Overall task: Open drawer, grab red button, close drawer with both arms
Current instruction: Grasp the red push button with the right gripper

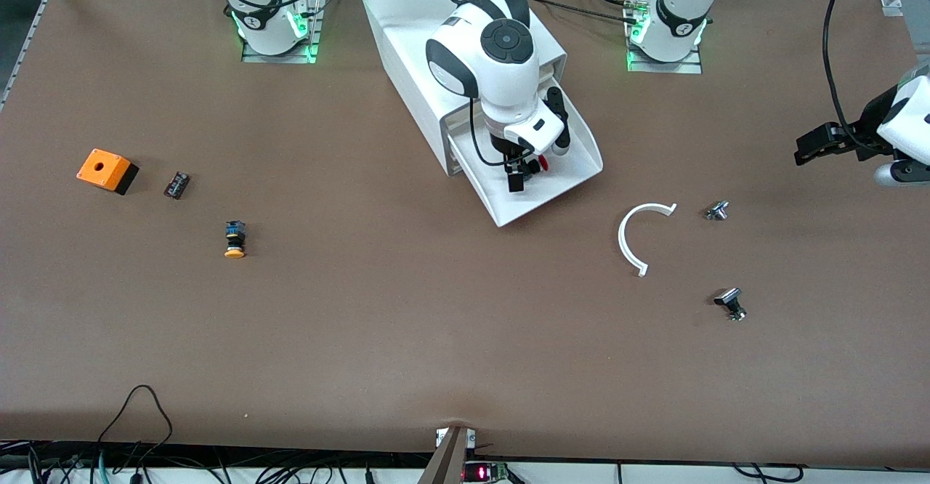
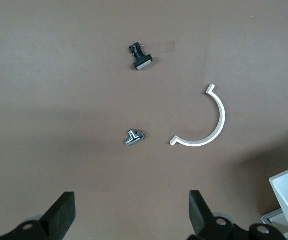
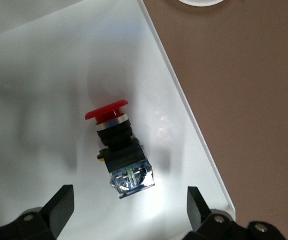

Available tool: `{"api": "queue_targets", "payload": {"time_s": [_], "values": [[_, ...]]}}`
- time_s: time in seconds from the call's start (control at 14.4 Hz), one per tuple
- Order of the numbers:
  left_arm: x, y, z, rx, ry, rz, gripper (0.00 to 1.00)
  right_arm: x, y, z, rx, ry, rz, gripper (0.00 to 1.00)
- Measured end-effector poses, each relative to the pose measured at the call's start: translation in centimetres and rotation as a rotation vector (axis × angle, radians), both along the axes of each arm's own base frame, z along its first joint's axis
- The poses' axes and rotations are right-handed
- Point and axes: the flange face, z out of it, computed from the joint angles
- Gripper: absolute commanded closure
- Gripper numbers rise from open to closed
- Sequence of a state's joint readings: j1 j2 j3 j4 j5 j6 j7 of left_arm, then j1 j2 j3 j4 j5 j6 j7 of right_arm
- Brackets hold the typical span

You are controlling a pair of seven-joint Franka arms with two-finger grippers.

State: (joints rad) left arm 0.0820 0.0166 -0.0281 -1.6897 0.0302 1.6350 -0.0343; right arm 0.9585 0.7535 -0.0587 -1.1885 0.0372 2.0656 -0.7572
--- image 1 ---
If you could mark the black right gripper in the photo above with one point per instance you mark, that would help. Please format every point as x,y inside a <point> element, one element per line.
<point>504,147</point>

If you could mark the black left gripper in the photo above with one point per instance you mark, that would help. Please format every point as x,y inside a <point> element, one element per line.
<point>862,137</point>

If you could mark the red push button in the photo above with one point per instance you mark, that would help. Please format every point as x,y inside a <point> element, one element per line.
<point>542,164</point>

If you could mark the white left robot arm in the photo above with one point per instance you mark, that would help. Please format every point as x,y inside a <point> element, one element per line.
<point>679,4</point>

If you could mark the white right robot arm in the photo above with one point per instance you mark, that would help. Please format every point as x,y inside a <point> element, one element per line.
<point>501,70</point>

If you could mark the yellow push button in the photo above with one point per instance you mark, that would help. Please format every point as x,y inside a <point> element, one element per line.
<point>235,240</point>

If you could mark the small silver knob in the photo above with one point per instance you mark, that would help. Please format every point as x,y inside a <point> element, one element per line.
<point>717,211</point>

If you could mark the white curved plastic arc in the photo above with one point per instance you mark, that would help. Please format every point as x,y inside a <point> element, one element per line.
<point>622,240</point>

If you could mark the device with red LED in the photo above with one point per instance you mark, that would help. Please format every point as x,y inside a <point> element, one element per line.
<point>483,472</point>

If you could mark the small black contact block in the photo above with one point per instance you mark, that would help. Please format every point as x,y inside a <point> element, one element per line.
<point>176,185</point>

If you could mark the orange box with black base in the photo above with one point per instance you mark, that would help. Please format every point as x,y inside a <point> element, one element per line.
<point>102,168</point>

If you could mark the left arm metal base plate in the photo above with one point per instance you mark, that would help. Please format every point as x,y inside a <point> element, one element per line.
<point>665,67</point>

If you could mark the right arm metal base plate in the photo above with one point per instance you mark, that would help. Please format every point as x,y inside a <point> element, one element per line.
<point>280,57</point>

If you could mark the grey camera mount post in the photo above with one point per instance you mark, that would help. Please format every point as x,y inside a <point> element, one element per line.
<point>447,462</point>

